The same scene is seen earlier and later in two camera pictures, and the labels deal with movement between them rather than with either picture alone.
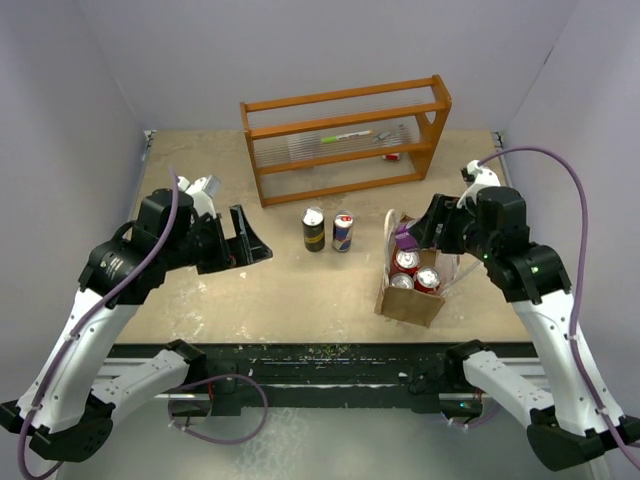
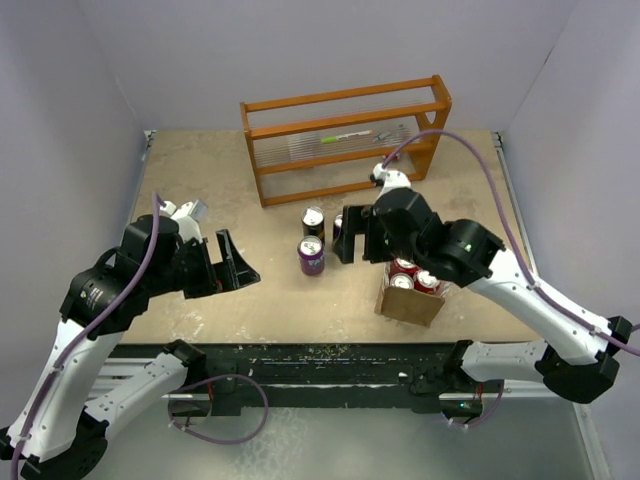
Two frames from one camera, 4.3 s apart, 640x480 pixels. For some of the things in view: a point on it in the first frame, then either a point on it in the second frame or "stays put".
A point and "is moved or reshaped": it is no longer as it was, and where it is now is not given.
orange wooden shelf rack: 326,143 stays put
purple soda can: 404,239 is moved or reshaped
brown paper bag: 406,303 stays put
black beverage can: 313,227 stays put
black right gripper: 424,230 -> 357,218
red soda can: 406,261 stays put
